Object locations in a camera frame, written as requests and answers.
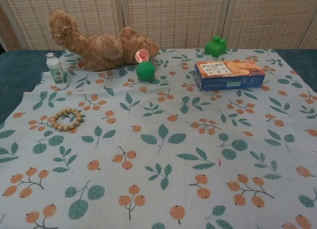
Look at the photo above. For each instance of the brown teddy bear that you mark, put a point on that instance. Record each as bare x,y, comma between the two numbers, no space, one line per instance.
99,50

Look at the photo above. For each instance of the green toy building block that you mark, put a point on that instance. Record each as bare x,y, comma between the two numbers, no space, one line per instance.
215,49

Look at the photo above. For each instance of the small cup red white lid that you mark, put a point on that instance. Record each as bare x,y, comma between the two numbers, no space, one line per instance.
142,56

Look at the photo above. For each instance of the small white bottle green label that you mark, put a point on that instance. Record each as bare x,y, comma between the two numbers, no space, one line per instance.
57,73

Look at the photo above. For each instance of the green ball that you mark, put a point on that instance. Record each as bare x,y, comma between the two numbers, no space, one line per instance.
145,71

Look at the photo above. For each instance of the blue orange biscuit box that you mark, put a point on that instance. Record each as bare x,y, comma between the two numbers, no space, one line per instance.
227,75

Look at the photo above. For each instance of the floral leaf fruit tablecloth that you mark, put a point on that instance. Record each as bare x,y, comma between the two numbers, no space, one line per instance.
158,152

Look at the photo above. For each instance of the woven beige folding screen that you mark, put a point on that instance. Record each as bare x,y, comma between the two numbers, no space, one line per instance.
173,16

